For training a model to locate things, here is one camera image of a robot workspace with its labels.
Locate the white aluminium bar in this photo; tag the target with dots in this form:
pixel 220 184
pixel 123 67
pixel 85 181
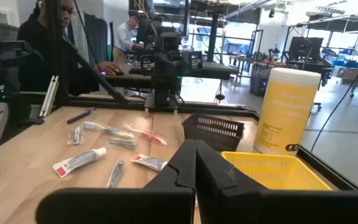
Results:
pixel 49 96

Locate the black desk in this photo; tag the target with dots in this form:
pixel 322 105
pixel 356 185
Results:
pixel 126 81

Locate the red toothbrush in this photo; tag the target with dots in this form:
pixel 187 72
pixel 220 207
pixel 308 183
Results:
pixel 152 137

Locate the yellow disinfectant wipes canister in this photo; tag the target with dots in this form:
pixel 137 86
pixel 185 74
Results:
pixel 286 118

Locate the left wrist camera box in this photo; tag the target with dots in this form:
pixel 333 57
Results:
pixel 169 41

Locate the blue toothbrush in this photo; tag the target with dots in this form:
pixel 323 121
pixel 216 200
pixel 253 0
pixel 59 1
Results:
pixel 104 129

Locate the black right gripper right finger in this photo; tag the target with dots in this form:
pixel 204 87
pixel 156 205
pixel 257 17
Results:
pixel 244 205

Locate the black support column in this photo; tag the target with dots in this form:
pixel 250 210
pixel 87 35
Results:
pixel 212 37

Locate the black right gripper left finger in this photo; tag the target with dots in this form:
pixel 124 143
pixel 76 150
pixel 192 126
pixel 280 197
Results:
pixel 166 205

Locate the yellow plastic basket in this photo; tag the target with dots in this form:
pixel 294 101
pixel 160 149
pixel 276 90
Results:
pixel 275 171

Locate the black plastic basket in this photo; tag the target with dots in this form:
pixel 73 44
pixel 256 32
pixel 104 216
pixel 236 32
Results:
pixel 213 130

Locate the black monitor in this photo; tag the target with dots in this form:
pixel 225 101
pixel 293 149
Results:
pixel 303 48

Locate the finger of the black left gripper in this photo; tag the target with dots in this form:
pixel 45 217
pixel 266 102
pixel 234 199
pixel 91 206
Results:
pixel 165 65
pixel 176 65

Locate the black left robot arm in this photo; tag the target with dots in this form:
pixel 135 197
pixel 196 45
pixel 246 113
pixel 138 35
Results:
pixel 163 90

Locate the person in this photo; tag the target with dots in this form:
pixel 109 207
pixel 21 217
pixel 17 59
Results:
pixel 36 62
pixel 124 37

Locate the black flat desk panel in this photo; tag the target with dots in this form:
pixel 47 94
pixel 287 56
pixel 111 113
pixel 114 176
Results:
pixel 213 70

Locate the black computer mouse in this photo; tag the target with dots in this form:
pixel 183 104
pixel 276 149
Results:
pixel 113 73

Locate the white travel toothpaste tube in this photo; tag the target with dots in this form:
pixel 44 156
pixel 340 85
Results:
pixel 79 161
pixel 149 162

